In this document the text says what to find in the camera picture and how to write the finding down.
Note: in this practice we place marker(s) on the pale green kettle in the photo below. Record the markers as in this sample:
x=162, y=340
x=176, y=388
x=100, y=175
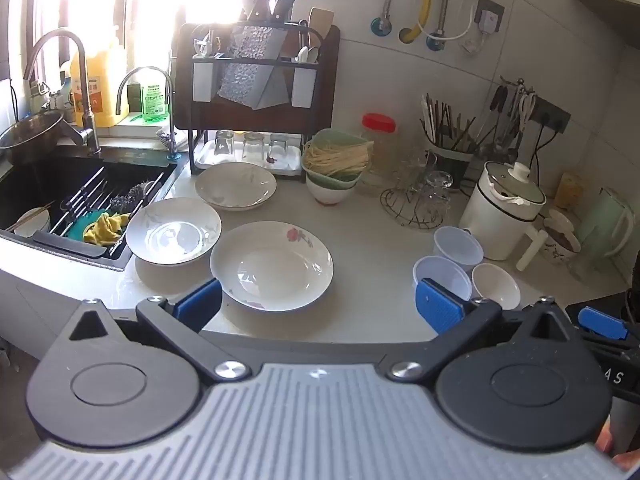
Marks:
x=602, y=225

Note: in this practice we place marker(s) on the small white ceramic bowl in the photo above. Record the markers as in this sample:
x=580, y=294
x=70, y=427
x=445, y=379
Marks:
x=495, y=285

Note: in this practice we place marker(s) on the green bowl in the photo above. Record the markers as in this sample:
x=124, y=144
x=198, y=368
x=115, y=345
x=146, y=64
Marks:
x=332, y=180

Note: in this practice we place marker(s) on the yellow oil bottle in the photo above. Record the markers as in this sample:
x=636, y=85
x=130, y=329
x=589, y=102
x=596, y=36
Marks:
x=100, y=95

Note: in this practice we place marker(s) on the patterned ceramic cup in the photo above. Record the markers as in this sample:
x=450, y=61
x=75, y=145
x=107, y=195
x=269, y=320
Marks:
x=557, y=252

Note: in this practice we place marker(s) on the green detergent bottle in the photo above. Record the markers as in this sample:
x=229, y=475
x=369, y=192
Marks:
x=155, y=100

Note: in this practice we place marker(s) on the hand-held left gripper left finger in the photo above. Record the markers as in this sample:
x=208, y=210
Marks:
x=199, y=302

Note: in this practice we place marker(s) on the sink drain rack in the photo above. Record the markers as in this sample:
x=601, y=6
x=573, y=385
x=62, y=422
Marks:
x=65, y=243

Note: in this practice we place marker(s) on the drinking glass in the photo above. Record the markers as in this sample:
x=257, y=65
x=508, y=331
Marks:
x=278, y=147
x=224, y=142
x=253, y=146

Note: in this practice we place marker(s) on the white cloth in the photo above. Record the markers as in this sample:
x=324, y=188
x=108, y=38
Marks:
x=515, y=201

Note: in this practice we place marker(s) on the white plate with pink flower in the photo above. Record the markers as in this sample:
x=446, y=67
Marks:
x=270, y=260

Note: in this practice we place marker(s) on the black kitchen sink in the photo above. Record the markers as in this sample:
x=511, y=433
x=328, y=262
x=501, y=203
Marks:
x=30, y=185

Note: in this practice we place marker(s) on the dry noodles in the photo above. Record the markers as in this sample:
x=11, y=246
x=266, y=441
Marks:
x=337, y=157

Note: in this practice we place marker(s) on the yellow cloth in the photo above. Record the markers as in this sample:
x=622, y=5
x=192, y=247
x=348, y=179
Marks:
x=105, y=227

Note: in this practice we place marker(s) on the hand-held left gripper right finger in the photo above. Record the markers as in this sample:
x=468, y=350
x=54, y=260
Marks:
x=440, y=306

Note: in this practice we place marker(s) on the teal scrubber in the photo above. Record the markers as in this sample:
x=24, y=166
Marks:
x=77, y=227

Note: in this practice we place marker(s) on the clear jar with red lid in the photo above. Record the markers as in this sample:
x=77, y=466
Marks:
x=378, y=125

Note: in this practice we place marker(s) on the white bowl with brown base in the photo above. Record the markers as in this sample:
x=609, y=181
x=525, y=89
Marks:
x=330, y=195

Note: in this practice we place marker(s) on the black wall outlet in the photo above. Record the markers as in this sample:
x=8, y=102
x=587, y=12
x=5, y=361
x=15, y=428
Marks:
x=552, y=115

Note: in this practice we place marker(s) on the white bowl with chopsticks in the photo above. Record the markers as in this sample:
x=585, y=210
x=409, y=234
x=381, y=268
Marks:
x=35, y=222

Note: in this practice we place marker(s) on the white drip tray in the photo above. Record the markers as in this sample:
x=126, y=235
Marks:
x=210, y=162

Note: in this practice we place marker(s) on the white plate with grey leaves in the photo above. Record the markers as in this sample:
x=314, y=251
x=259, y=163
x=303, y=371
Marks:
x=172, y=232

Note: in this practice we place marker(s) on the small steel faucet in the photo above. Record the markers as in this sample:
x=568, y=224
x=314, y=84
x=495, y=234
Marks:
x=170, y=110

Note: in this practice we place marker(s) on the tall steel faucet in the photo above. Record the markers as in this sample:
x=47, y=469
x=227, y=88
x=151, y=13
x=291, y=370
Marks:
x=85, y=85

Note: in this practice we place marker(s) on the white electric cooking pot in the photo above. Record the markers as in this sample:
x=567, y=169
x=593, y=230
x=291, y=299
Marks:
x=492, y=222

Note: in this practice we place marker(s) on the steel pot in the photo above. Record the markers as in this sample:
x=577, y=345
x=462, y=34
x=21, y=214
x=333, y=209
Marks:
x=30, y=132

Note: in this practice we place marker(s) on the white wall plug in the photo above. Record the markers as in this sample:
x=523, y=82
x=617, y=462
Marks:
x=487, y=20

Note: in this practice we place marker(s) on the row of hanging utensils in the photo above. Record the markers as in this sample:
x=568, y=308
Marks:
x=505, y=115

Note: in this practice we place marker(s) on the black metal kitchen rack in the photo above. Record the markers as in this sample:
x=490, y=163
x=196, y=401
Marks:
x=260, y=62

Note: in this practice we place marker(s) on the white plate with faint pattern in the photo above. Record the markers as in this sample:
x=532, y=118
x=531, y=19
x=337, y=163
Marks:
x=235, y=185

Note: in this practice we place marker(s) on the steel wool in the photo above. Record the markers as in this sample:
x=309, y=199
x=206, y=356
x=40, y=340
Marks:
x=125, y=200

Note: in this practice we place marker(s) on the translucent plastic bowl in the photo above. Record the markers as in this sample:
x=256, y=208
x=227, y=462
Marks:
x=442, y=272
x=457, y=247

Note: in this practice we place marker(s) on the person's right hand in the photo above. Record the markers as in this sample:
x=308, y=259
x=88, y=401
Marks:
x=625, y=465

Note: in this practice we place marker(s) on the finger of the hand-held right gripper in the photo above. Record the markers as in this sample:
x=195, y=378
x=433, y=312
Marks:
x=602, y=322

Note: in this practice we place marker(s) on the wooden spatula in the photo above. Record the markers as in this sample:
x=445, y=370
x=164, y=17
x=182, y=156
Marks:
x=320, y=22

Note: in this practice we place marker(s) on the textured clear glass cup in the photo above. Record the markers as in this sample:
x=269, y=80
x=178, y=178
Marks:
x=435, y=192

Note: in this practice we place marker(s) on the white utensil caddy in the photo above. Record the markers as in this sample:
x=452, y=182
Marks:
x=205, y=82
x=305, y=87

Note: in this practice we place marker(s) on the yellow sponge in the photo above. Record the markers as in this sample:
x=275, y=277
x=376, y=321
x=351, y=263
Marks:
x=570, y=191

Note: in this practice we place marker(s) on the dark wooden cutting board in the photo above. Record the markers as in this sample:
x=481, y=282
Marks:
x=310, y=117

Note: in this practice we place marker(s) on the textured metal cutting board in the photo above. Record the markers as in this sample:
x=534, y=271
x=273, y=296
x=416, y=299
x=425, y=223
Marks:
x=245, y=85

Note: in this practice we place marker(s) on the glass lid with white knob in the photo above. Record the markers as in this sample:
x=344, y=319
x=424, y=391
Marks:
x=520, y=172

